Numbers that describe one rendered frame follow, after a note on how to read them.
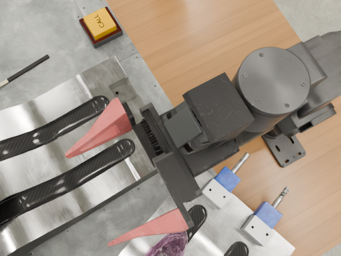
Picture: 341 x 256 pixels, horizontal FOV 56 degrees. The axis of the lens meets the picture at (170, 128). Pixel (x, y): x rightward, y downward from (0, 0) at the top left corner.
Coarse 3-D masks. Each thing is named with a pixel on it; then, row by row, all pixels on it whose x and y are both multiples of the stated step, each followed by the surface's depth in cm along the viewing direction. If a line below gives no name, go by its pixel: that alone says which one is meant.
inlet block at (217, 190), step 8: (240, 160) 68; (224, 168) 67; (232, 168) 68; (216, 176) 66; (224, 176) 66; (232, 176) 66; (208, 184) 64; (216, 184) 64; (224, 184) 66; (232, 184) 66; (208, 192) 64; (216, 192) 64; (224, 192) 64; (208, 200) 67; (216, 200) 64; (224, 200) 64
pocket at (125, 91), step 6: (126, 78) 69; (114, 84) 69; (120, 84) 71; (126, 84) 71; (114, 90) 70; (120, 90) 71; (126, 90) 71; (132, 90) 69; (120, 96) 70; (126, 96) 70; (132, 96) 70; (126, 102) 70
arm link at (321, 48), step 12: (324, 36) 34; (336, 36) 34; (312, 48) 34; (324, 48) 34; (336, 48) 34; (324, 60) 33; (336, 60) 33; (336, 72) 33; (324, 84) 33; (336, 84) 33; (312, 96) 32; (324, 96) 32; (336, 96) 32; (300, 108) 33; (312, 108) 32
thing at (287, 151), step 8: (264, 136) 75; (272, 136) 75; (280, 136) 75; (272, 144) 75; (280, 144) 75; (288, 144) 75; (296, 144) 75; (272, 152) 74; (280, 152) 74; (288, 152) 74; (296, 152) 75; (304, 152) 74; (280, 160) 74; (288, 160) 74; (296, 160) 74
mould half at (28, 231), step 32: (64, 96) 67; (96, 96) 67; (0, 128) 62; (32, 128) 65; (32, 160) 62; (64, 160) 64; (128, 160) 64; (0, 192) 57; (96, 192) 63; (32, 224) 57; (64, 224) 60
